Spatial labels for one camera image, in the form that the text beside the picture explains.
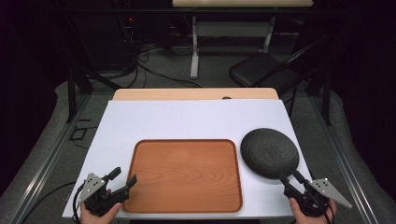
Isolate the bundle of hanging cables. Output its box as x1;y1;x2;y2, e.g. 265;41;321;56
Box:
115;15;163;89

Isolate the brown wooden tray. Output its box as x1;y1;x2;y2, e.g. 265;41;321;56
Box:
121;138;244;215

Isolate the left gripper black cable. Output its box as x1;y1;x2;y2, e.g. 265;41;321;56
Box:
71;182;87;224

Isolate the light wooden table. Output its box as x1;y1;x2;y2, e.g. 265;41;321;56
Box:
111;87;280;102

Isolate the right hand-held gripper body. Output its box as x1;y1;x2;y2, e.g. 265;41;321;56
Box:
283;177;353;217

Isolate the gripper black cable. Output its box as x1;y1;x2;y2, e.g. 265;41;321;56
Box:
71;182;87;224
322;201;336;224

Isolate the white table board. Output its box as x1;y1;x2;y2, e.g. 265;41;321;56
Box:
62;99;313;220

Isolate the aluminium floor rail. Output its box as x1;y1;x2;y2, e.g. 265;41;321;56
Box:
8;92;93;224
307;92;380;224

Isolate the black metal stand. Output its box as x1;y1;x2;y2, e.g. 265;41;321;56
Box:
66;66;123;124
288;68;332;127

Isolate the person's left hand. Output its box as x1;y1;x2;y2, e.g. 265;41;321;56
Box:
79;189;123;224

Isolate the black folding chair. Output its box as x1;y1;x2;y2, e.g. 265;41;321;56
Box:
229;34;332;95

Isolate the white-legged background table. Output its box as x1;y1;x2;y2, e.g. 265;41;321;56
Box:
172;0;315;79

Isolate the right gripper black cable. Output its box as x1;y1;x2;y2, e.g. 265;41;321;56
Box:
322;201;336;224

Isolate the person's right hand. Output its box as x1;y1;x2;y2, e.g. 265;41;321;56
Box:
289;197;338;224

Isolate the black floor cable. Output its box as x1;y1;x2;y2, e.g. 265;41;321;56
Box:
135;61;203;89

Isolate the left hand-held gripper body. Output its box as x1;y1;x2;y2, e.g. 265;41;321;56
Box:
78;172;130;217

